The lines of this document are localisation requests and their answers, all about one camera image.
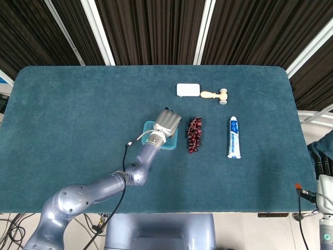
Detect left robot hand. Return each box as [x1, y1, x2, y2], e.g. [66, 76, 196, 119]
[152, 106, 182, 139]

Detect left hand black cable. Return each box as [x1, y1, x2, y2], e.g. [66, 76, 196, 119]
[83, 132, 157, 250]

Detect hand black cable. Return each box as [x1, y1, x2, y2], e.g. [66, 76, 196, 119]
[83, 132, 157, 250]
[296, 191, 311, 250]

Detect red grape bunch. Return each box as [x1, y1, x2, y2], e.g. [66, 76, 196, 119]
[186, 117, 203, 154]

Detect blue grey robot torso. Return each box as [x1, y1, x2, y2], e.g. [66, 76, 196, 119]
[104, 213, 216, 250]

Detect dark brown curtain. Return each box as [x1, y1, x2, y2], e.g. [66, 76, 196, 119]
[0, 0, 333, 113]

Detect black table control panel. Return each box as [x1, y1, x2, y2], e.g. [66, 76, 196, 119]
[257, 212, 289, 218]

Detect white blue sign board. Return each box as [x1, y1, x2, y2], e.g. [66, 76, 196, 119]
[0, 69, 14, 86]

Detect white floor frame rails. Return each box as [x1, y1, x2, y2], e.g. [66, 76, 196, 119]
[298, 104, 333, 128]

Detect black power plug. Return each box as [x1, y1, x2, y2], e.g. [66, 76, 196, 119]
[92, 215, 107, 232]

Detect tangled floor cable bundle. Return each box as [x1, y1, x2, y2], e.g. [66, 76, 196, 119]
[0, 212, 105, 250]

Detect small wooden mallet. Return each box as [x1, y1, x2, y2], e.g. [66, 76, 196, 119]
[200, 88, 229, 106]

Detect right hand black cable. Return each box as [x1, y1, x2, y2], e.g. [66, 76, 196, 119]
[296, 191, 311, 250]

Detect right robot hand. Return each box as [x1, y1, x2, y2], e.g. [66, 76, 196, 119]
[295, 153, 333, 217]

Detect white frame post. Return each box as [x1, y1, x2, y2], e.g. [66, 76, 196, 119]
[44, 0, 86, 66]
[285, 19, 333, 79]
[80, 0, 116, 66]
[193, 0, 214, 66]

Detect white blue toothpaste tube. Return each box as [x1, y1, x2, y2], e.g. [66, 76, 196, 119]
[227, 116, 241, 159]

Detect white rectangular plastic box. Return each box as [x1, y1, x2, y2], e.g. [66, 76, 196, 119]
[176, 83, 201, 98]

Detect teal table cloth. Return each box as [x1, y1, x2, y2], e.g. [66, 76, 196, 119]
[0, 65, 333, 214]

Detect translucent blue plastic container lid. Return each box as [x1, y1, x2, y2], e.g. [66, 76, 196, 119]
[143, 120, 179, 151]

